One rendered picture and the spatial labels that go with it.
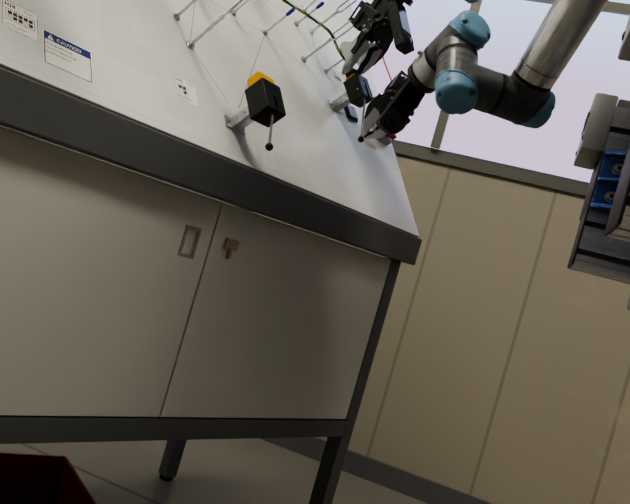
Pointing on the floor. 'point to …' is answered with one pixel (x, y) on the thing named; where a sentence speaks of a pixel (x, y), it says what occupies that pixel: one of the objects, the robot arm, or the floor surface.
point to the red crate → (29, 480)
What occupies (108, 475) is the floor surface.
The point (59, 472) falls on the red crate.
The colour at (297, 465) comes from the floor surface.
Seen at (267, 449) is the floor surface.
